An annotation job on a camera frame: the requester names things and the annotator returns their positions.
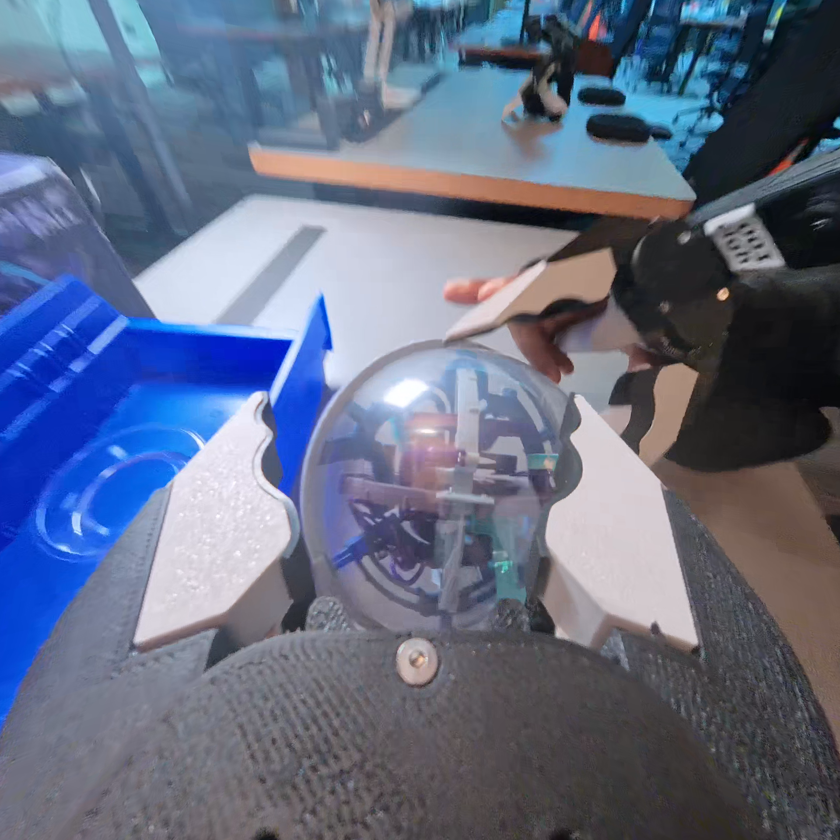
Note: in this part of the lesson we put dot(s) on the black oval pad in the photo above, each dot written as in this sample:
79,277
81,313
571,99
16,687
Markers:
617,128
600,96

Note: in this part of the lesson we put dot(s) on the black and white device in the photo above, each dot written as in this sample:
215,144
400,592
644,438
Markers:
541,79

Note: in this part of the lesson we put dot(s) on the person's right hand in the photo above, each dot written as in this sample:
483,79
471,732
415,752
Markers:
541,344

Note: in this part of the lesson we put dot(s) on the clear maze ball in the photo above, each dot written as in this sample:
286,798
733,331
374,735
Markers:
439,485

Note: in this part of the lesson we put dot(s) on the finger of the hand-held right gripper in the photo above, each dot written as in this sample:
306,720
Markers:
544,285
607,331

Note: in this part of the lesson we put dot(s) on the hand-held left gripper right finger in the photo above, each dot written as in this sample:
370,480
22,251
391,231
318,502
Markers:
617,538

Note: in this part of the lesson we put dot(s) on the blue plastic bin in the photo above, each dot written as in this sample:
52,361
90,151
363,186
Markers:
98,367

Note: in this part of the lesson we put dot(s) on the dark purple cardboard box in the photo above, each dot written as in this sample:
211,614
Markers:
46,223

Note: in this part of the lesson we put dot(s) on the person's right forearm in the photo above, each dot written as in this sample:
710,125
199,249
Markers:
774,394

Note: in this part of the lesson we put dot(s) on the clear plastic dome stand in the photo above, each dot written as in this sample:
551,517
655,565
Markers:
118,492

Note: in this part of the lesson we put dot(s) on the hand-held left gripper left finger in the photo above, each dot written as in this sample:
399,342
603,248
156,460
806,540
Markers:
216,518

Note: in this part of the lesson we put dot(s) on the person's black hoodie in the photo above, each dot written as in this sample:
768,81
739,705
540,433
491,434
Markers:
768,85

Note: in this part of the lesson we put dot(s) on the wood-edged table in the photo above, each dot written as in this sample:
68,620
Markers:
472,151

